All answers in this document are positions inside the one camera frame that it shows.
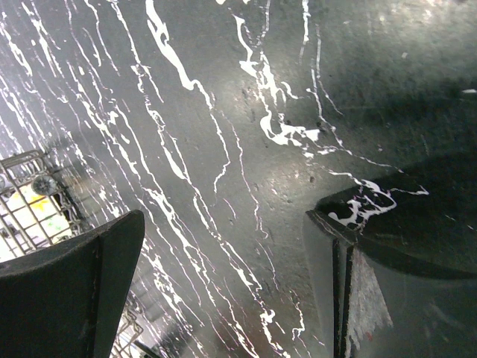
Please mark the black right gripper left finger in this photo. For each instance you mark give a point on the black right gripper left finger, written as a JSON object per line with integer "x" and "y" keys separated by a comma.
{"x": 66, "y": 300}

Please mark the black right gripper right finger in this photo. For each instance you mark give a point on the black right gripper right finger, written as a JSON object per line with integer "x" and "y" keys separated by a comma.
{"x": 392, "y": 263}

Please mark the orange flower bowl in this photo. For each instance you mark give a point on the orange flower bowl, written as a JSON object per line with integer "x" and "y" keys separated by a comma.
{"x": 31, "y": 221}

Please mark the grey wire dish rack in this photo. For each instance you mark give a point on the grey wire dish rack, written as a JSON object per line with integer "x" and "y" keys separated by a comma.
{"x": 31, "y": 168}

